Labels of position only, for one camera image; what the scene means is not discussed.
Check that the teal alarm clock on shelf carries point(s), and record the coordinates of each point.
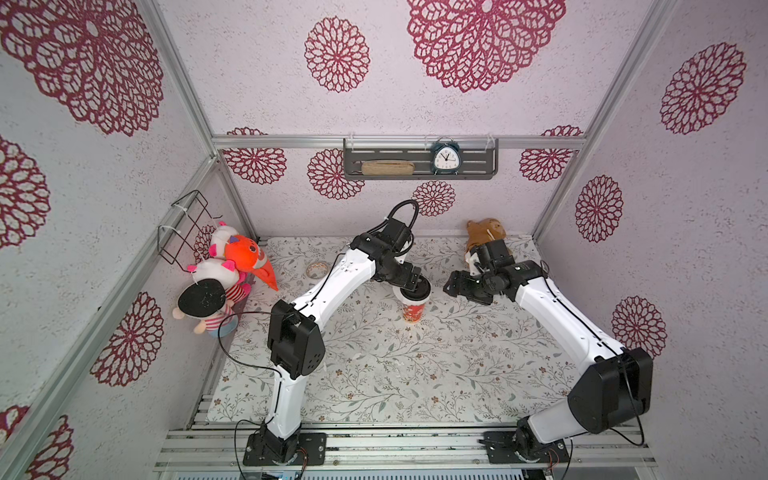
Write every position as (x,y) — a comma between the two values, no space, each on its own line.
(446,158)

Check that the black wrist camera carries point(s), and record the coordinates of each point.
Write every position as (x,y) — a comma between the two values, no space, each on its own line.
(493,255)
(395,234)

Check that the black round plush hat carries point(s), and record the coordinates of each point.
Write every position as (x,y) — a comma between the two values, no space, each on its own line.
(201,299)

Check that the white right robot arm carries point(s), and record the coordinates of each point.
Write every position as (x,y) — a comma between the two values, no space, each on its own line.
(615,382)

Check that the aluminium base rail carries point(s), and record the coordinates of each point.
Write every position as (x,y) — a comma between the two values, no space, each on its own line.
(366,447)

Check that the black wire wall basket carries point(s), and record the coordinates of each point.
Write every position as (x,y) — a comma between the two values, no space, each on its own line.
(171,240)

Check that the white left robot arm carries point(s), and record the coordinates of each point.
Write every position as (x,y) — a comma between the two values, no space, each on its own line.
(295,336)

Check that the pink striped pig plush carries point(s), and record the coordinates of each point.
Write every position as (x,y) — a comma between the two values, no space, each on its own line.
(236,288)

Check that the tan pouch on shelf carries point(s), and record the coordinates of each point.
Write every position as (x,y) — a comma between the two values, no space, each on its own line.
(387,168)

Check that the red paper milk tea cup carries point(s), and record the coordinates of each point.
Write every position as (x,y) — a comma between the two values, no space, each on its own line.
(412,311)

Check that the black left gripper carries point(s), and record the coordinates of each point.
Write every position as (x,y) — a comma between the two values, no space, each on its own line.
(405,281)

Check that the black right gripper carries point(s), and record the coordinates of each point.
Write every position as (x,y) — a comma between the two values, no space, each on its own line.
(471,286)

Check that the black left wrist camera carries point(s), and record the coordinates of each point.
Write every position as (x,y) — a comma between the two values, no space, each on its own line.
(395,234)

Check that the clear tape roll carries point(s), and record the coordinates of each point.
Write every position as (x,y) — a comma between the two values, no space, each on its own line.
(317,270)

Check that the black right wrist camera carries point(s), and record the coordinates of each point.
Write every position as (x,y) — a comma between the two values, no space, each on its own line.
(493,255)

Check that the grey wall shelf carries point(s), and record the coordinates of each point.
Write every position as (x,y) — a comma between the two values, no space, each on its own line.
(480,159)

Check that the black plastic cup lid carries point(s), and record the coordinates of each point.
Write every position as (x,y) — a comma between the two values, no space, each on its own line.
(420,293)

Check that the brown teddy bear plush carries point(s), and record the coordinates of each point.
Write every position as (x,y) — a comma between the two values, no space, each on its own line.
(484,231)

